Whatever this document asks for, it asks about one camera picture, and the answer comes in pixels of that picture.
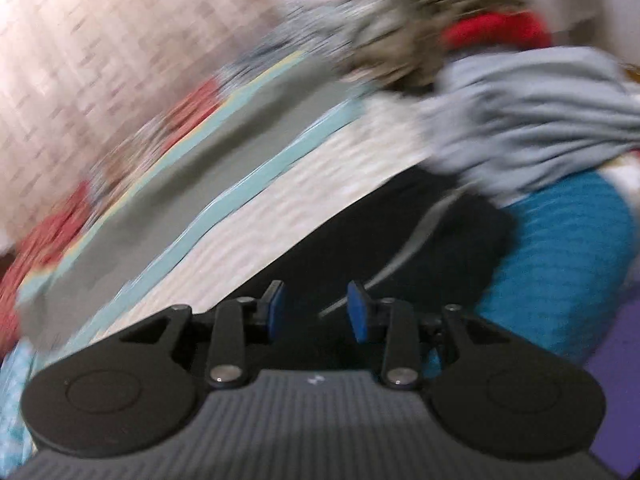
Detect pink patterned curtain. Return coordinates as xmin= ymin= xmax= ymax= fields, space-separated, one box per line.
xmin=0 ymin=0 xmax=306 ymax=251

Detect grey green patchwork quilt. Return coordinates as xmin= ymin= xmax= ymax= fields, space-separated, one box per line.
xmin=0 ymin=47 xmax=386 ymax=353

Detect white chevron blanket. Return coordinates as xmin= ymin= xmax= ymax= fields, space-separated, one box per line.
xmin=97 ymin=94 xmax=443 ymax=333

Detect light grey garment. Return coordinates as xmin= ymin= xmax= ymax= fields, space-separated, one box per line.
xmin=417 ymin=46 xmax=640 ymax=207

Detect purple cloth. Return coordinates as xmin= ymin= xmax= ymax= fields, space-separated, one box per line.
xmin=586 ymin=287 xmax=640 ymax=477

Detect red cloth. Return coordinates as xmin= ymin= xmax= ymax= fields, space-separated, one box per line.
xmin=441 ymin=9 xmax=552 ymax=54

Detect black pants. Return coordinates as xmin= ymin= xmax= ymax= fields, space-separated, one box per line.
xmin=192 ymin=165 xmax=518 ymax=348

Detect brown patterned cloth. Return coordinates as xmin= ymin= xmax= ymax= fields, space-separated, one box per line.
xmin=337 ymin=0 xmax=506 ymax=92

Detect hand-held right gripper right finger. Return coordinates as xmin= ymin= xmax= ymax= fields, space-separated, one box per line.
xmin=347 ymin=280 xmax=507 ymax=391

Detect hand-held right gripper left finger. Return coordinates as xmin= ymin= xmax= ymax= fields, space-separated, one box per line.
xmin=119 ymin=280 xmax=287 ymax=390

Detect teal knit cloth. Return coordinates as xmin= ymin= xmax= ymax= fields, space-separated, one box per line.
xmin=475 ymin=167 xmax=635 ymax=367

